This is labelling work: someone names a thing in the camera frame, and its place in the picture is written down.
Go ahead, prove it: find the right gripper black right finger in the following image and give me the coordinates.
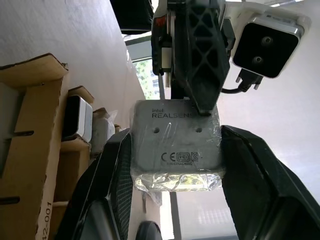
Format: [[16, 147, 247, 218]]
[[220, 125, 320, 240]]

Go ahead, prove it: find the grey plastic-wrapped RealSense camera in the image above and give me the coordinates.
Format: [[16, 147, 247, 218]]
[[129, 99, 225, 194]]

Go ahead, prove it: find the window with dark frame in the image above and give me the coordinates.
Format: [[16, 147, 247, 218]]
[[122, 33, 166, 101]]

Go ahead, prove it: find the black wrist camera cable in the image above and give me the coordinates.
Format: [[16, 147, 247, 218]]
[[221, 69, 264, 95]]

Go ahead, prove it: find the silver camera with black face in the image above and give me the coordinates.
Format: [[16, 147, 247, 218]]
[[61, 94, 94, 143]]

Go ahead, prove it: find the arm-mounted RealSense camera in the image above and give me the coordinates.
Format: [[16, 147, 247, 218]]
[[223, 0, 313, 80]]

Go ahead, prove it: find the black plain finger of the left gripper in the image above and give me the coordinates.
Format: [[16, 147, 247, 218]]
[[171, 0, 194, 100]]

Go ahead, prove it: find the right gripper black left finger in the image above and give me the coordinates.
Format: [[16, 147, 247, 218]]
[[59, 127, 134, 240]]

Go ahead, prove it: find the black truss finger of the left gripper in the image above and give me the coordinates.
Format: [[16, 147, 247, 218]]
[[186, 0, 231, 117]]

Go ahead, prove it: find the cardboard divider tray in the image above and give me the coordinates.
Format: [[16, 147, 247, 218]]
[[0, 52, 131, 240]]

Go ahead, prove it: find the dark rounded object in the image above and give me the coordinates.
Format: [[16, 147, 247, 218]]
[[136, 221, 165, 240]]

